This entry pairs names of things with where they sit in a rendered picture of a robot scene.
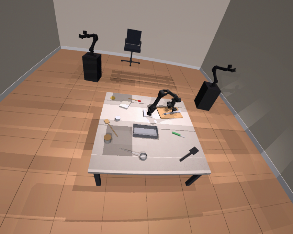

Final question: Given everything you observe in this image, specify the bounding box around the light wooden board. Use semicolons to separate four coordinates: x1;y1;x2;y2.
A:
157;107;183;119

